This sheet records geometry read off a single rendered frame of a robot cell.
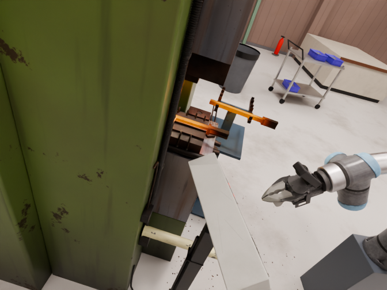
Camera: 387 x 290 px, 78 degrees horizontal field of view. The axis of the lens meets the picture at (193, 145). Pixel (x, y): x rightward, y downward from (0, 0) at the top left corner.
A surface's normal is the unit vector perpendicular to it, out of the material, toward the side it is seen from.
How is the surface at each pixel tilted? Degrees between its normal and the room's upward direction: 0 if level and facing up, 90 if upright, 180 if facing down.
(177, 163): 90
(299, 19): 90
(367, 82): 90
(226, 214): 30
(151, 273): 0
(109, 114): 90
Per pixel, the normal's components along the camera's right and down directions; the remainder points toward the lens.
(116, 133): -0.19, 0.58
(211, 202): -0.25, -0.68
